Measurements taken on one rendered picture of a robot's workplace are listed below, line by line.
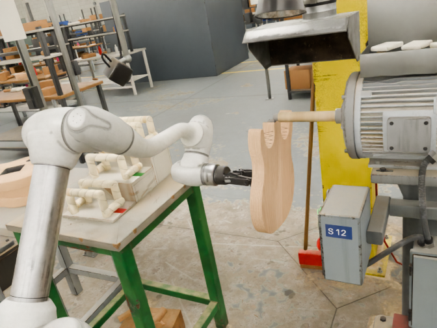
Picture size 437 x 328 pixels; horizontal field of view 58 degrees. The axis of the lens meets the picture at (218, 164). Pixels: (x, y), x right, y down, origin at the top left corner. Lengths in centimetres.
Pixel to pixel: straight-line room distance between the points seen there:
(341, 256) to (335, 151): 128
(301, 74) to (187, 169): 489
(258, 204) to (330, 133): 101
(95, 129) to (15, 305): 51
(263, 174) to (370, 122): 39
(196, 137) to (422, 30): 84
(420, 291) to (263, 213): 50
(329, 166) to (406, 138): 125
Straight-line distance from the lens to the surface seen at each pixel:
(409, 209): 119
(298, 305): 238
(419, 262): 120
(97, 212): 165
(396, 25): 124
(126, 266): 148
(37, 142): 123
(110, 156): 165
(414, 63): 111
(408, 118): 109
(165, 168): 181
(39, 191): 122
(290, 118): 127
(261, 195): 130
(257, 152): 128
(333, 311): 235
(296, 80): 637
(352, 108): 111
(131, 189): 162
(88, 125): 110
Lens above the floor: 163
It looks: 22 degrees down
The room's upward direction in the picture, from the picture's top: 11 degrees counter-clockwise
